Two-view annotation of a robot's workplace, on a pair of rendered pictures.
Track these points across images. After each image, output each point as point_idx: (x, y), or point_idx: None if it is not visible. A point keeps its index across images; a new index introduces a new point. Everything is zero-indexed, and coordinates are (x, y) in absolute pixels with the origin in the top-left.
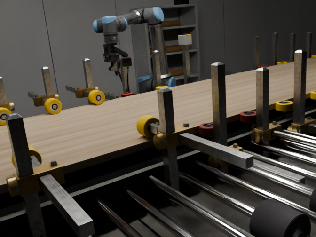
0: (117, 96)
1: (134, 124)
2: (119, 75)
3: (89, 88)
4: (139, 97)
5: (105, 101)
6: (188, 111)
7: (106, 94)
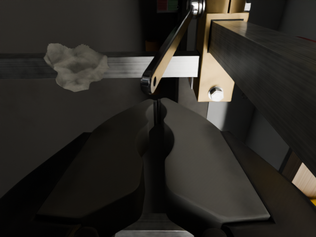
0: (223, 97)
1: None
2: (159, 80)
3: None
4: None
5: (303, 184)
6: None
7: (82, 84)
